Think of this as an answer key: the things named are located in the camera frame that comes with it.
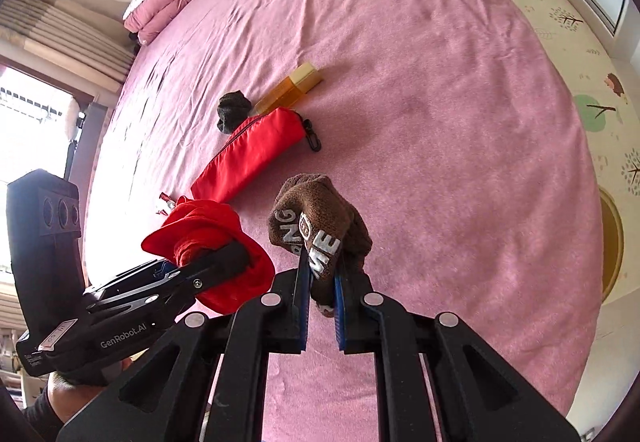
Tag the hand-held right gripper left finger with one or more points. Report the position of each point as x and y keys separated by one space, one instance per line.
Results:
x=302 y=307

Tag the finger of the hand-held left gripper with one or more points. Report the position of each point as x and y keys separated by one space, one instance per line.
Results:
x=164 y=271
x=215 y=267

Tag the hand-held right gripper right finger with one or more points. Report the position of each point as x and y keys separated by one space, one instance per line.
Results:
x=341 y=317

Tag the red cloth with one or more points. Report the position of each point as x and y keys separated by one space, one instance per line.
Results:
x=200 y=222

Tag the brown knitted cloth white letters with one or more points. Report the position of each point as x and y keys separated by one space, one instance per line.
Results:
x=320 y=207

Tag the person's left forearm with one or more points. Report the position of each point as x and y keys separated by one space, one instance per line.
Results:
x=52 y=402

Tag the person's left hand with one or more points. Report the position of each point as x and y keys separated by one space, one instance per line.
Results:
x=87 y=374

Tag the red zipper pouch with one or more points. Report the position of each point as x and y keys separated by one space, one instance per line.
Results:
x=250 y=147

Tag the black crumpled cloth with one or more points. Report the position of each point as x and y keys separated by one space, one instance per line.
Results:
x=232 y=109

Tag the window with grille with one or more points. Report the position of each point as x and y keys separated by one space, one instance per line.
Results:
x=30 y=112

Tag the white fluffy cushion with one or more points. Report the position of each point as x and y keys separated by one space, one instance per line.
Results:
x=72 y=111

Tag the amber bottle with wooden cap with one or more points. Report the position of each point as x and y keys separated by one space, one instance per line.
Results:
x=290 y=89

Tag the beige curtain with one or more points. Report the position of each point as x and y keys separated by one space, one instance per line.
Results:
x=60 y=32

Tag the folded pink quilt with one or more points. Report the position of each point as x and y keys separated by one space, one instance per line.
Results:
x=160 y=7

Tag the tree print play mat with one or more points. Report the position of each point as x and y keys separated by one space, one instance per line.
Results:
x=550 y=47

